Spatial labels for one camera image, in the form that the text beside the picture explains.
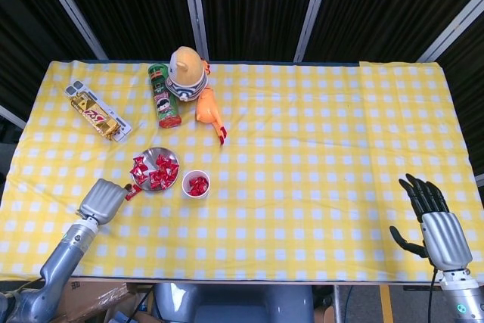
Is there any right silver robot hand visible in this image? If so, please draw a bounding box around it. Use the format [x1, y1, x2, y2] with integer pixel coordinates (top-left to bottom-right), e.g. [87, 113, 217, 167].
[389, 173, 473, 272]

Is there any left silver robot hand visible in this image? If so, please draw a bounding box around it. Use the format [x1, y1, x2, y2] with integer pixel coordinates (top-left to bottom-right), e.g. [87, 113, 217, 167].
[77, 178, 133, 225]

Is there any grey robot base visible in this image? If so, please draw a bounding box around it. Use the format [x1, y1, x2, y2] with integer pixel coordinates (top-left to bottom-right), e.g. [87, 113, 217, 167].
[153, 281, 315, 323]

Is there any white paper cup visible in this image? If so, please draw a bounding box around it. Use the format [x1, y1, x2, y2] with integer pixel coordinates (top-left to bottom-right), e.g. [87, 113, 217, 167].
[181, 169, 211, 199]

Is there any round silver metal plate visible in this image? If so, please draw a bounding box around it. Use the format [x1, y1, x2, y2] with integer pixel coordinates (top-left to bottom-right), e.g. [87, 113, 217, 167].
[130, 147, 181, 192]

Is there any gold chocolate bar package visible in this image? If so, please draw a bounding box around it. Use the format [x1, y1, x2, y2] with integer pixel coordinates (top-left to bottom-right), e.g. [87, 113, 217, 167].
[69, 92, 123, 141]

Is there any brown cardboard box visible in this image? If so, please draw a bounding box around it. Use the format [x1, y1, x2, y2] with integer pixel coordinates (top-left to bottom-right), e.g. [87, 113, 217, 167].
[56, 281, 152, 323]

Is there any green Pringles can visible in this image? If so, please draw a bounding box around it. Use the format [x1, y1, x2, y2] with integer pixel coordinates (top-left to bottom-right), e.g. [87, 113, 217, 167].
[147, 64, 183, 129]

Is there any metal table leg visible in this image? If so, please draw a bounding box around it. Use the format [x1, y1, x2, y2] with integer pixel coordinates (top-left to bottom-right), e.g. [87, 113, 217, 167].
[332, 284, 343, 323]

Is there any orange rubber chicken toy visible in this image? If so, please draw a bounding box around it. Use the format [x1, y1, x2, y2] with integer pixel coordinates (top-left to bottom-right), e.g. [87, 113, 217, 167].
[194, 58, 229, 146]

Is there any plush toy with striped shirt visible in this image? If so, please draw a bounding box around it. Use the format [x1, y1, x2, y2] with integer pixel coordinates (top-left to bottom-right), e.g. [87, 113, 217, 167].
[166, 45, 209, 103]

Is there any yellow checkered tablecloth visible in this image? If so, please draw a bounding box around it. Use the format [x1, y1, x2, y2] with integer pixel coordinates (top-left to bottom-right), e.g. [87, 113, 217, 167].
[0, 60, 484, 282]

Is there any black pleated curtain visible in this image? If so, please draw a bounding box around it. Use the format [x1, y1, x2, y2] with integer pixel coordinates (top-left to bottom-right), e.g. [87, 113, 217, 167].
[0, 0, 484, 120]

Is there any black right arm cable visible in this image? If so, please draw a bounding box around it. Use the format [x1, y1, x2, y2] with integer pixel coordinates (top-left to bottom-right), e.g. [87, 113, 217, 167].
[427, 266, 442, 323]

